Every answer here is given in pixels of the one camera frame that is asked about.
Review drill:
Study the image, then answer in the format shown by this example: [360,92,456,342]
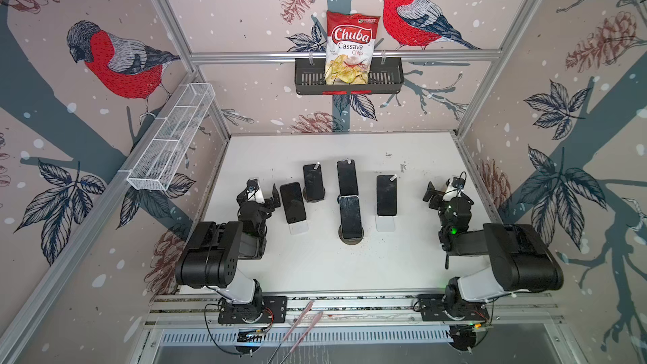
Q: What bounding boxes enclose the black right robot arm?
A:
[423,176,564,317]

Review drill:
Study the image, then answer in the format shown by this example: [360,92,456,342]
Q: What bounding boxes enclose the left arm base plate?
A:
[217,296,287,325]

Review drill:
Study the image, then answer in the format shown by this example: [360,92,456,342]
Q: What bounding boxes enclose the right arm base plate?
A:
[412,294,490,323]

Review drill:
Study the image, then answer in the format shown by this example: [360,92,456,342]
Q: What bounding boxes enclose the red cassava chips bag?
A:
[325,11,380,85]

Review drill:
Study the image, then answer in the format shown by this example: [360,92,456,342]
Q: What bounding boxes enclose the black wall basket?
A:
[295,56,404,95]

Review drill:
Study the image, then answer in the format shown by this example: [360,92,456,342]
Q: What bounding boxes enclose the white phone stand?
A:
[288,220,309,235]
[375,216,396,233]

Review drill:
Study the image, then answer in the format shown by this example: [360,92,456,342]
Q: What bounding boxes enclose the round wooden phone stand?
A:
[338,227,364,246]

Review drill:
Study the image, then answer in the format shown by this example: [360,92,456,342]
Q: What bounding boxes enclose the black phone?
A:
[336,159,359,196]
[376,175,398,217]
[303,162,325,202]
[280,182,307,224]

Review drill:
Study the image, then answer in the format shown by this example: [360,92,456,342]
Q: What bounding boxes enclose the white wire mesh basket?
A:
[126,83,215,191]

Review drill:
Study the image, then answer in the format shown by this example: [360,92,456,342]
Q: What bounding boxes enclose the pink tongs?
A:
[267,300,325,364]

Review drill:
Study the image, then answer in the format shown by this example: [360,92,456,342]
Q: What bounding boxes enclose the white left phone stand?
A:
[288,220,309,235]

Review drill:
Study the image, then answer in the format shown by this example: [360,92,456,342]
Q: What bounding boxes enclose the green phone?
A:
[339,195,364,238]

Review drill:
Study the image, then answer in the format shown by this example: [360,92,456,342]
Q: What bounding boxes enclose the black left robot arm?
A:
[175,179,281,315]

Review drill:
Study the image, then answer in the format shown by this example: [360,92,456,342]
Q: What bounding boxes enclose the white right phone stand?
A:
[375,216,396,233]

